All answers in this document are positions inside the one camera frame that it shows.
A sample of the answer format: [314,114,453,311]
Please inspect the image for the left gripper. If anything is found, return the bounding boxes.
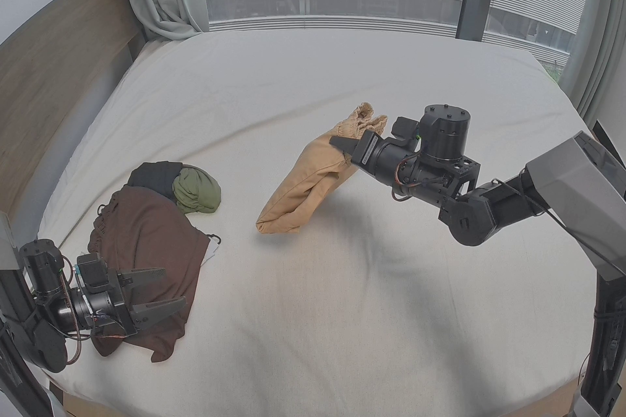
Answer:
[51,267,189,338]

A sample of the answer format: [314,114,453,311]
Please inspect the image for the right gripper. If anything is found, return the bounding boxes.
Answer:
[329,129,422,193]

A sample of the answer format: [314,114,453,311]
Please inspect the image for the tan shorts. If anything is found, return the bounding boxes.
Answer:
[255,101,389,236]

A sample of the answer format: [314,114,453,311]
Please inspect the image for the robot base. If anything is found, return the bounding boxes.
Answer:
[567,393,595,417]

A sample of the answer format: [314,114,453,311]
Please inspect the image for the bed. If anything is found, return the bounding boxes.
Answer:
[0,0,626,417]

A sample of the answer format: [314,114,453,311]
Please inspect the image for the brown garment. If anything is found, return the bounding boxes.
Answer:
[88,186,210,363]

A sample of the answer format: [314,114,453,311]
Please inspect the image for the black garment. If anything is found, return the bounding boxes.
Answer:
[128,161,184,201]

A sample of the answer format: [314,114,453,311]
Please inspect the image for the green garment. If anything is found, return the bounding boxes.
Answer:
[172,166,223,214]

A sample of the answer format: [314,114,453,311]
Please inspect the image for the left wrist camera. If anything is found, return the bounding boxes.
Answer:
[75,254,111,294]

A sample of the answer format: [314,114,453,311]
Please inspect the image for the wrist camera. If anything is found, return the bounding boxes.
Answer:
[75,254,111,294]
[390,116,421,147]

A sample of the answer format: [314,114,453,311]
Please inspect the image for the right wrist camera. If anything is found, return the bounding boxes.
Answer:
[390,116,421,147]

